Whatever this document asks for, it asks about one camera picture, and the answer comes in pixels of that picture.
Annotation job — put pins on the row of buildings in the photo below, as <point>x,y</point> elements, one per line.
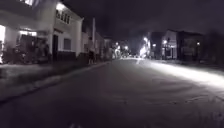
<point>100,45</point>

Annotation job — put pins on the person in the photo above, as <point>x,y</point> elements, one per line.
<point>91,52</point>

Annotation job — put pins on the dark asphalt road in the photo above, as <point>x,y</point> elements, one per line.
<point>126,96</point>

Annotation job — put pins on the pole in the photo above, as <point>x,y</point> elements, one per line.
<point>93,31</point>

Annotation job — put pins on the pale building with lights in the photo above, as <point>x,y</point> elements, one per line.
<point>169,45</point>

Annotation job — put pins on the dark building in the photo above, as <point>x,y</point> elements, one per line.
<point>190,45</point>

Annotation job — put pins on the white two-storey building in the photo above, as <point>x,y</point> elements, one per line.
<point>40,26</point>

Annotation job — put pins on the dark bushes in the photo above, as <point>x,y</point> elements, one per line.
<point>23,53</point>

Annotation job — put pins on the pale concrete sidewalk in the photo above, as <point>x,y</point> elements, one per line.
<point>23,76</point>

